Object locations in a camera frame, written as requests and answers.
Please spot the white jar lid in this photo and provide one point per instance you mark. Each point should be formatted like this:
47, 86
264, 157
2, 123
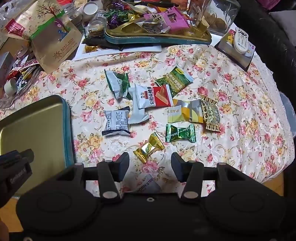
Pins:
89, 10

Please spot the corn strip snack packet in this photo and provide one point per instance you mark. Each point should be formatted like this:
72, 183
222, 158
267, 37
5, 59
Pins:
145, 184

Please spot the clear packet of nuts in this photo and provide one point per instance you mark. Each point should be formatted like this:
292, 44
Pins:
154, 27

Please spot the white board under tray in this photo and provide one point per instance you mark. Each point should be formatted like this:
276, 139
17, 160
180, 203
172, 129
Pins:
82, 54

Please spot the floral tablecloth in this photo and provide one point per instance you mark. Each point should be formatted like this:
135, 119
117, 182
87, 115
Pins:
253, 135

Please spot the empty gold tin tray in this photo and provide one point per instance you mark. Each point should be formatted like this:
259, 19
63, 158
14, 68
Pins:
45, 128

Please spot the red white hawthorn snack packet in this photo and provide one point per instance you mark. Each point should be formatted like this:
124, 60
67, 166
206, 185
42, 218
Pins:
153, 96

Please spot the dark blue white snack packet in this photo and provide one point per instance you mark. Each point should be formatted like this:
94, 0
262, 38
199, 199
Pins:
117, 122

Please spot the brown paper snack bag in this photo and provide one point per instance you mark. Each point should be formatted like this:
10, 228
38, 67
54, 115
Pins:
46, 25

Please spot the gold patterned candy wrapper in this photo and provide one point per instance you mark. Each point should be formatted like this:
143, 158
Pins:
211, 115

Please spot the gold tin tray with sweets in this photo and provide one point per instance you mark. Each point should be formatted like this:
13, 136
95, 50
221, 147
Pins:
132, 33

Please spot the silver yellow pastry packet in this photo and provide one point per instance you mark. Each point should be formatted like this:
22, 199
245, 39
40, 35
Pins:
190, 111

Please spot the green white snack packet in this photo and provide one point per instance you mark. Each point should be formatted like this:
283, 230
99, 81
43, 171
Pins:
119, 84

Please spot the green yellow seaweed packet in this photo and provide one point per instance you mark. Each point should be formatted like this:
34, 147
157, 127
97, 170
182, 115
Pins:
177, 79

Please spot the white remote control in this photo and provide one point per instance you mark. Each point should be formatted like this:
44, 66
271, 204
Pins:
240, 41

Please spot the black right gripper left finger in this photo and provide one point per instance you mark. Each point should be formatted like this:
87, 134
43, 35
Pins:
110, 173

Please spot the gold candy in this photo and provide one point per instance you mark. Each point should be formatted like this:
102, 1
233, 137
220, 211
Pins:
152, 145

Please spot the green candy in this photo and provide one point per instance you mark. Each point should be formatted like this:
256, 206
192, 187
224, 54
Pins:
174, 133

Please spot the notepad box with cartoon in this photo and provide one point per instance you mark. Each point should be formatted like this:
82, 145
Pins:
225, 45

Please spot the pink snack packet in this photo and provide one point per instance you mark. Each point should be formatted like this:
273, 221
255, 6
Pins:
172, 17

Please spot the clear glass cookie jar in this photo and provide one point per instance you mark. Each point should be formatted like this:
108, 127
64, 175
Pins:
218, 14

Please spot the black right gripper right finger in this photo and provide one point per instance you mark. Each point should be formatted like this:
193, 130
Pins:
190, 173

